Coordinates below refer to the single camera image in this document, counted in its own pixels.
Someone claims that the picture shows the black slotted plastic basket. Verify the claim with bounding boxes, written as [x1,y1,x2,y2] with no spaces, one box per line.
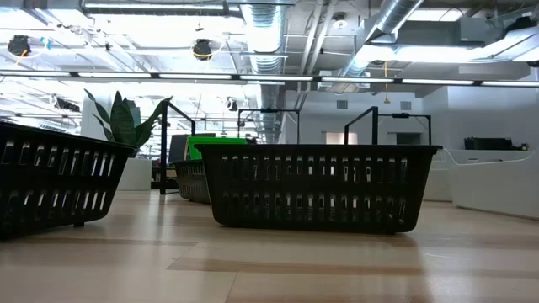
[173,158,211,205]
[194,143,443,235]
[0,121,138,241]

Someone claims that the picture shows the green slotted plastic basket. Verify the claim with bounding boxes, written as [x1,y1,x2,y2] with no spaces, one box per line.
[186,135,248,162]

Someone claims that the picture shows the grey plastic bin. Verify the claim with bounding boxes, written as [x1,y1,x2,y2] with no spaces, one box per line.
[423,149,454,203]
[446,149,539,221]

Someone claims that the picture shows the overhead light bar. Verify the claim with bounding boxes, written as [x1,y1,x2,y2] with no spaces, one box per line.
[0,70,539,88]

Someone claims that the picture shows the white plant pot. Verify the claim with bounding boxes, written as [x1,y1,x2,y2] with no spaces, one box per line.
[116,157,153,192]

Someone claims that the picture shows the artificial green plant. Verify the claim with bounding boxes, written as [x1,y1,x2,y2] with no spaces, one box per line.
[83,88,173,159]

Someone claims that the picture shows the black machine on counter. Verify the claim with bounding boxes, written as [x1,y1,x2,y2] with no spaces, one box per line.
[463,136,530,152]

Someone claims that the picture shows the black overhead device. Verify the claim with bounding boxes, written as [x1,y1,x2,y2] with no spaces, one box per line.
[7,35,33,58]

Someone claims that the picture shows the thin black background frame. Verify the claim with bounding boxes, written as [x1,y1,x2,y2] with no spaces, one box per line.
[237,108,302,146]
[377,112,433,146]

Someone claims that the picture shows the silver ventilation duct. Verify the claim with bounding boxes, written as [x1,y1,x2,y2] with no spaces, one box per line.
[332,0,426,81]
[239,0,291,144]

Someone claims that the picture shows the black overhead camera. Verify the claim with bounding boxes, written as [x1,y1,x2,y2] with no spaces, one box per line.
[192,38,214,62]

